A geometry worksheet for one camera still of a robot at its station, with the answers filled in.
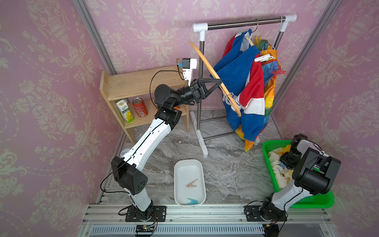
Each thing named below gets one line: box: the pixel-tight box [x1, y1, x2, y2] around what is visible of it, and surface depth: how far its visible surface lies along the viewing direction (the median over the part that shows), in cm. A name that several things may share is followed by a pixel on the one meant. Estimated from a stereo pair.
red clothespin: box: [271, 69, 287, 75], surface depth 64 cm
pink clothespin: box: [186, 178, 199, 188], surface depth 85 cm
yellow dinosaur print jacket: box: [267, 144, 294, 189], surface depth 85 cm
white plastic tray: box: [173, 159, 207, 207], surface depth 85 cm
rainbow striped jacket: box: [235, 36, 282, 152], surface depth 67 cm
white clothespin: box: [254, 53, 274, 63], surface depth 60 cm
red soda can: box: [132, 97, 149, 119], surface depth 83 cm
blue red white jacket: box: [215, 28, 266, 142], surface depth 68 cm
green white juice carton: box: [115, 98, 135, 124], surface depth 79 cm
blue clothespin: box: [186, 197, 199, 205], surface depth 79 cm
